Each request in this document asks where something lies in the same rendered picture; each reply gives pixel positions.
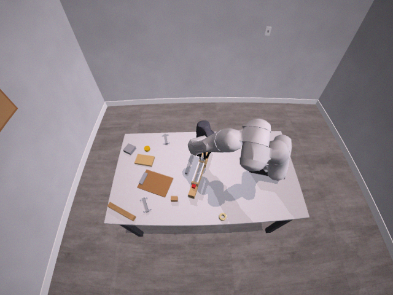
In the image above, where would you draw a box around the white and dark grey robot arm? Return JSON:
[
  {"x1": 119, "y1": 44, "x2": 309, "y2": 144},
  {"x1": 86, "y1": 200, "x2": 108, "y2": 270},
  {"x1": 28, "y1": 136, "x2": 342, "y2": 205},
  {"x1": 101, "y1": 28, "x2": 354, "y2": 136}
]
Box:
[{"x1": 188, "y1": 119, "x2": 292, "y2": 181}]

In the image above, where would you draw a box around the brown wooden stick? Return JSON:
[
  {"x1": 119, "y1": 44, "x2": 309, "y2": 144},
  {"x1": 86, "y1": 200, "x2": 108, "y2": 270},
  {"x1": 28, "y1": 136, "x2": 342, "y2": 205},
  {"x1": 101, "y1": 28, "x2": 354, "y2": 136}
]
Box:
[{"x1": 108, "y1": 202, "x2": 136, "y2": 221}]

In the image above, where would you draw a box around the tan rectangular block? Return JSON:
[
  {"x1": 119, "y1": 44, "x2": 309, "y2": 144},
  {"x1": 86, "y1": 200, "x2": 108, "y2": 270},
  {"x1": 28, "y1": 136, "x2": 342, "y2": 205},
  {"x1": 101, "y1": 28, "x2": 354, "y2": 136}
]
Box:
[{"x1": 134, "y1": 154, "x2": 155, "y2": 167}]

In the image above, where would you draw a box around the brown flat board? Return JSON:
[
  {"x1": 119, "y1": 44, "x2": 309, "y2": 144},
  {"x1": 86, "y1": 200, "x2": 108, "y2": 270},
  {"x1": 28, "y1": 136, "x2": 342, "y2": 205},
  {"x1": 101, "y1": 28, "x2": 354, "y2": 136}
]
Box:
[{"x1": 137, "y1": 170, "x2": 173, "y2": 197}]

